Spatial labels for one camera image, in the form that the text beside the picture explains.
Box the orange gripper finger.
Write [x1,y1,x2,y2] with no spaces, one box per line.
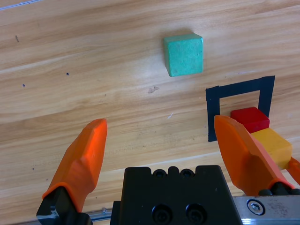
[213,115,300,196]
[36,118,108,225]
[287,156,300,186]

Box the yellow wooden block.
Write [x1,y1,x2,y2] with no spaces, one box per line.
[250,127,293,170]

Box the red wooden block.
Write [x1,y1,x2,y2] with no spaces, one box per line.
[230,106,270,134]

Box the green wooden block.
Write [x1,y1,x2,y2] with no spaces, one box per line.
[163,32,204,77]

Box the black tape square outline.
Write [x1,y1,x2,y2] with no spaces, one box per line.
[205,75,276,143]

